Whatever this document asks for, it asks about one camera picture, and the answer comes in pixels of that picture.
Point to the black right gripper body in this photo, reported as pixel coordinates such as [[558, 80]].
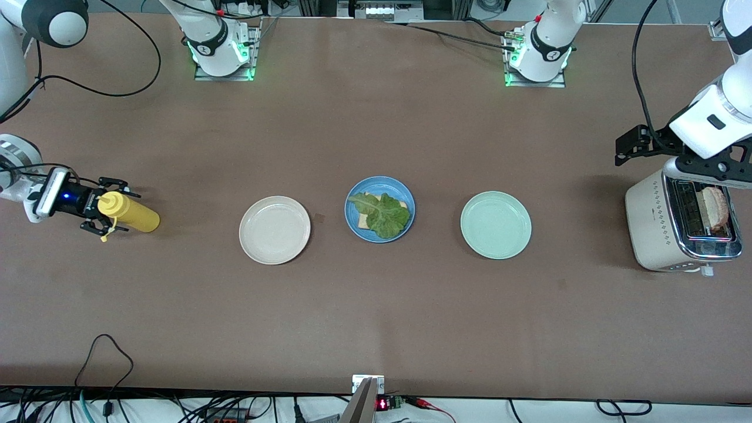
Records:
[[82, 202]]

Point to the yellow mustard squeeze bottle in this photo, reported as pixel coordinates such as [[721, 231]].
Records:
[[138, 216]]

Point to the toasted white bread slice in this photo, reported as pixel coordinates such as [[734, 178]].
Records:
[[715, 208], [362, 221]]

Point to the green lettuce leaf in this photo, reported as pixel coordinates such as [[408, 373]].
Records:
[[385, 217]]

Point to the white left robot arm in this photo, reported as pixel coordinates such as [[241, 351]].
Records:
[[549, 53]]

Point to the pale green plate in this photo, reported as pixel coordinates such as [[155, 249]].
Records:
[[496, 225]]

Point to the beige plate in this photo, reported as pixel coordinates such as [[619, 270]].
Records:
[[274, 230]]

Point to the blue plate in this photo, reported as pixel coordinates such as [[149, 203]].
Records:
[[352, 217]]

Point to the cream and chrome toaster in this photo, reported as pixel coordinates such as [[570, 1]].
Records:
[[646, 223]]

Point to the white control box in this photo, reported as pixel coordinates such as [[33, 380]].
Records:
[[382, 10]]

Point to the red LED display module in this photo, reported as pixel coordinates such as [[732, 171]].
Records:
[[383, 404]]

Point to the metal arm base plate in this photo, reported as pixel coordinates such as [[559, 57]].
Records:
[[254, 41], [534, 84]]

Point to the aluminium table corner bracket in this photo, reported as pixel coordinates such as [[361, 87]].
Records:
[[715, 29]]

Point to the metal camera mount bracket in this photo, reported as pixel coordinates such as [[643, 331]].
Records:
[[367, 405]]

